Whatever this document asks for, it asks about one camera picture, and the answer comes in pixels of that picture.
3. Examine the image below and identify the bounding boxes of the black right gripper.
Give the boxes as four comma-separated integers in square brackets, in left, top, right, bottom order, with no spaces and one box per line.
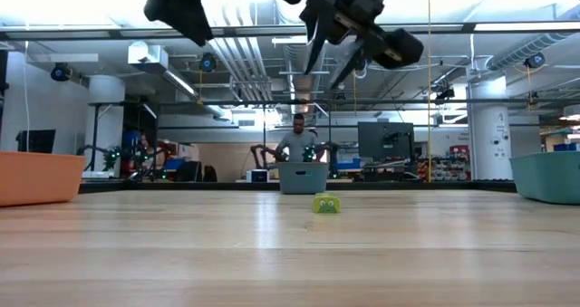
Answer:
[270,0,426,91]

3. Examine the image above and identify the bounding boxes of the green frog-face block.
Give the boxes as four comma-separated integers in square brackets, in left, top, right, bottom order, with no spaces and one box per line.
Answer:
[312,192,342,215]

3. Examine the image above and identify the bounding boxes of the white ceiling air unit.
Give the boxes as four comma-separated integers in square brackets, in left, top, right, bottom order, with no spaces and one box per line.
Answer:
[127,41,169,66]

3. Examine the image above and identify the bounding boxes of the blue black ceiling reel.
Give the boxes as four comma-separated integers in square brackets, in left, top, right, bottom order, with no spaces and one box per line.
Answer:
[524,52,546,70]
[198,52,218,73]
[50,62,73,82]

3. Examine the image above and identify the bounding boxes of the dark desk monitor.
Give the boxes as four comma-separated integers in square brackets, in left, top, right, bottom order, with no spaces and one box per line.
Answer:
[357,120,416,163]

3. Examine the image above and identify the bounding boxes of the black shelf rack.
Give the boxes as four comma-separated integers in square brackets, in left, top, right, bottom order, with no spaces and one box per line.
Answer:
[121,101,160,163]

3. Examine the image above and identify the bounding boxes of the person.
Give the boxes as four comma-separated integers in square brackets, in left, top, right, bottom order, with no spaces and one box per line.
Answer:
[274,112,330,164]
[137,133,154,164]

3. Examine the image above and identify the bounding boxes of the white round column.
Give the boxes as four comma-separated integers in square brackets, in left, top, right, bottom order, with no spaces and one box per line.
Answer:
[83,74,127,166]
[468,76,513,181]

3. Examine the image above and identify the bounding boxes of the grey plastic bin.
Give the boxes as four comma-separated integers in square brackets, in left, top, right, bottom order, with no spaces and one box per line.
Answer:
[276,161,331,195]

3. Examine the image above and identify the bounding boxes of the shelf of small parts bins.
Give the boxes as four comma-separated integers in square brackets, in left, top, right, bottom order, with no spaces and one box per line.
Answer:
[416,144,470,182]

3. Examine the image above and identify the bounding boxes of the small white box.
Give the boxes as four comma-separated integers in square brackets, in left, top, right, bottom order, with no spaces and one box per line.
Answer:
[246,168,271,184]

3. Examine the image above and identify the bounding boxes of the orange plastic bin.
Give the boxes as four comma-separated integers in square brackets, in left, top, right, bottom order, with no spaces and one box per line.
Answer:
[0,150,87,207]

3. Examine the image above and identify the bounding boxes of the teal plastic bin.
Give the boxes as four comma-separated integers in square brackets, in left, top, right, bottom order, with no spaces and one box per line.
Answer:
[509,150,580,206]

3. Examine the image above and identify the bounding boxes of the large silver ceiling duct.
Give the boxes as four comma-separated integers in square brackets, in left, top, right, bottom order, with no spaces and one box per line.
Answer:
[275,3,335,113]

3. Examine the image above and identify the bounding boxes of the overhead frame light beam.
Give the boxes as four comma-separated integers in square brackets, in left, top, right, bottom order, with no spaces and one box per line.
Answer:
[0,21,580,42]

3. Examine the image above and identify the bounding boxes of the silver ribbed ventilation duct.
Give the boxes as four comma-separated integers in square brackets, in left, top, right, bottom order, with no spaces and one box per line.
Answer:
[485,30,576,72]

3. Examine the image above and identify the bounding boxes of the white hanging cable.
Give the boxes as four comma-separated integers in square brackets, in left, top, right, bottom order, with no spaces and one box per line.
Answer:
[22,41,31,153]

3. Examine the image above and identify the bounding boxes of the black aluminium table frame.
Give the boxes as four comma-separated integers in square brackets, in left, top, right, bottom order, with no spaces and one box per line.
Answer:
[79,179,517,195]

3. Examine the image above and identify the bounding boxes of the black wall monitor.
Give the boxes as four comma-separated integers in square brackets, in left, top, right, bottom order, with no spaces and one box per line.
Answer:
[15,129,57,155]

